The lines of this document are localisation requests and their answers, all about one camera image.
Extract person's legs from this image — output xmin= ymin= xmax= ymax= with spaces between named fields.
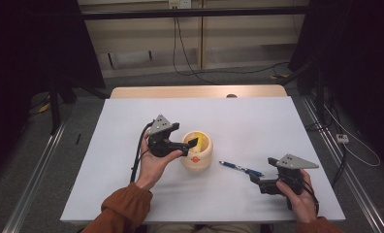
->
xmin=146 ymin=223 xmax=262 ymax=233

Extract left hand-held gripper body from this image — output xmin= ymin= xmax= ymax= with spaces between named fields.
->
xmin=146 ymin=114 xmax=183 ymax=159

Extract person's left hand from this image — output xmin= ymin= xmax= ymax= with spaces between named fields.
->
xmin=135 ymin=130 xmax=184 ymax=192

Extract beige ribbed pen holder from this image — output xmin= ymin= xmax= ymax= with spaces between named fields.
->
xmin=179 ymin=130 xmax=214 ymax=173

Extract blue pen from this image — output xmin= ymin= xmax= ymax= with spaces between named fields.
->
xmin=218 ymin=160 xmax=266 ymax=179

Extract right hand-held gripper cable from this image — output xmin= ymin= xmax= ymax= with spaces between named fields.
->
xmin=299 ymin=180 xmax=320 ymax=217

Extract white wall outlet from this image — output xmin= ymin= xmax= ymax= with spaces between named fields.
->
xmin=168 ymin=0 xmax=193 ymax=10

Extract black hanging cable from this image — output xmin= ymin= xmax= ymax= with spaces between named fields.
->
xmin=172 ymin=16 xmax=290 ymax=86

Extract wooden table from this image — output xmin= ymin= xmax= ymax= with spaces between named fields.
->
xmin=110 ymin=84 xmax=288 ymax=100

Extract beige wooden cabinet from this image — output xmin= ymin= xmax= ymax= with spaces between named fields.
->
xmin=77 ymin=0 xmax=310 ymax=79

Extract white cable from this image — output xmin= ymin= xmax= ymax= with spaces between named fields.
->
xmin=322 ymin=102 xmax=382 ymax=168

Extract hand-held gripper cable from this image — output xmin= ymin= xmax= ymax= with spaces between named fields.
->
xmin=299 ymin=180 xmax=320 ymax=217
xmin=129 ymin=120 xmax=156 ymax=184

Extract left hand-held gripper cable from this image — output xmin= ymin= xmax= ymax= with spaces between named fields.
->
xmin=129 ymin=120 xmax=156 ymax=184

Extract white table mat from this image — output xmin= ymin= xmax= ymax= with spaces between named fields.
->
xmin=59 ymin=96 xmax=346 ymax=224

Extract yellow highlighter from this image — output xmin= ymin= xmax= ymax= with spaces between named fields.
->
xmin=189 ymin=132 xmax=207 ymax=154

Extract black metal stand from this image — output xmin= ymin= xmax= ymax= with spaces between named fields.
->
xmin=48 ymin=77 xmax=64 ymax=136

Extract person's right hand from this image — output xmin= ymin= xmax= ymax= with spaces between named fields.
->
xmin=275 ymin=168 xmax=319 ymax=225

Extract black horizontal bar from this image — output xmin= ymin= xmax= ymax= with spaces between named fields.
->
xmin=80 ymin=5 xmax=310 ymax=21

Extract black floor cable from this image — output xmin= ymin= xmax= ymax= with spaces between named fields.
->
xmin=330 ymin=142 xmax=348 ymax=187

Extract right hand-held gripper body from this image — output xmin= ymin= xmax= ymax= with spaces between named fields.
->
xmin=259 ymin=153 xmax=320 ymax=212

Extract metal floor rail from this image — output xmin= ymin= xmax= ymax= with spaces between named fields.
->
xmin=1 ymin=118 xmax=69 ymax=233
xmin=301 ymin=96 xmax=384 ymax=233

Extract black curtain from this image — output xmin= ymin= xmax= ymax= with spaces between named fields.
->
xmin=0 ymin=0 xmax=106 ymax=186
xmin=288 ymin=0 xmax=384 ymax=176

